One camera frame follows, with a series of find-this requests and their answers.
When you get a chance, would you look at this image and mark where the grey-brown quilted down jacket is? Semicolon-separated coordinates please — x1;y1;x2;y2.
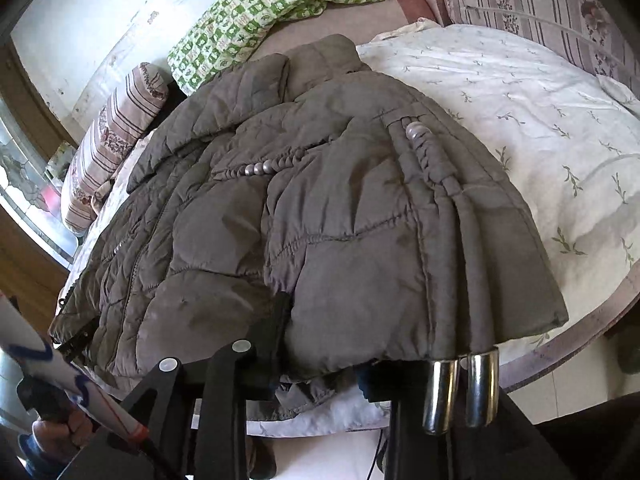
49;35;567;422

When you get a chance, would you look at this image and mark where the person's hand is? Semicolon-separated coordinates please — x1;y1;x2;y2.
32;408;94;464

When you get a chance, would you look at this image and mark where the white rolled paper tube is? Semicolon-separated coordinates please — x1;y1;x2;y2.
1;294;149;446

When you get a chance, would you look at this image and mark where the window with glass pane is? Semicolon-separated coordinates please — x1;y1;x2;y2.
1;101;78;270

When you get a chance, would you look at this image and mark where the white floral bed quilt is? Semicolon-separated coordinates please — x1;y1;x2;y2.
55;25;639;438

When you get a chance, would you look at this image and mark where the striped floral pillow left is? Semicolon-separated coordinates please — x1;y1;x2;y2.
61;63;168;235

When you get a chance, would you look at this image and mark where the green checkered pillow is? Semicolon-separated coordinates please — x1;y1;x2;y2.
167;0;384;96

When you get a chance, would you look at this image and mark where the pink red sofa back cover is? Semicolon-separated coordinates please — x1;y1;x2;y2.
250;0;436;60

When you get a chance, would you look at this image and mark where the striped floral cushion right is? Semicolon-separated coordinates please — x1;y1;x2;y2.
445;0;639;94

